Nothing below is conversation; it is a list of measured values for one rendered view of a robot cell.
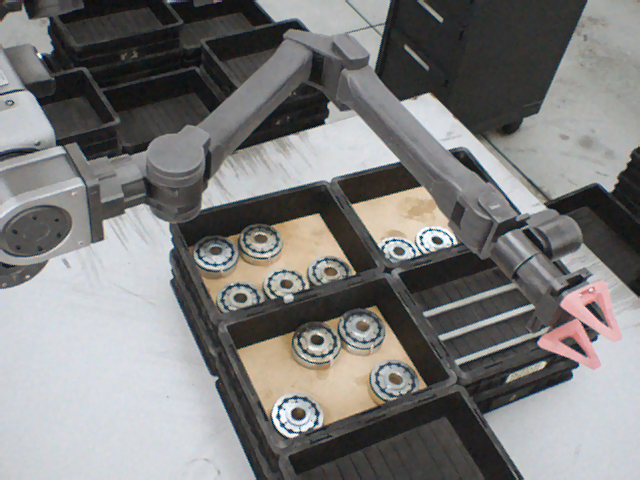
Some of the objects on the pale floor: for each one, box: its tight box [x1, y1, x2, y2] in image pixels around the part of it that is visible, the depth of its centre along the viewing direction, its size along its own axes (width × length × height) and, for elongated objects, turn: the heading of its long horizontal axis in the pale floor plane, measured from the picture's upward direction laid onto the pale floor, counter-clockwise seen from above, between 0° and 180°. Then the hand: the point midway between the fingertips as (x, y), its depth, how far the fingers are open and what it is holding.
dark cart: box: [375, 0, 588, 135], centre depth 330 cm, size 60×45×90 cm
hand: (603, 349), depth 103 cm, fingers open, 6 cm apart
